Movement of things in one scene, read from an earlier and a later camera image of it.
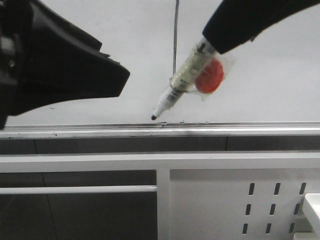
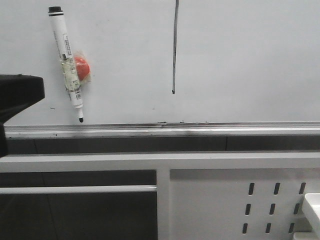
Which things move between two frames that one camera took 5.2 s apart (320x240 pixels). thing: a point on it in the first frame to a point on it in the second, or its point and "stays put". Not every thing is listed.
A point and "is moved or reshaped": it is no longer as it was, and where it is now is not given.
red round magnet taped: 210,76 is moved or reshaped
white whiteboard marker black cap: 184,80 is moved or reshaped
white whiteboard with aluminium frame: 272,91 stays put
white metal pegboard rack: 201,195 stays put
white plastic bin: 312,202 stays put
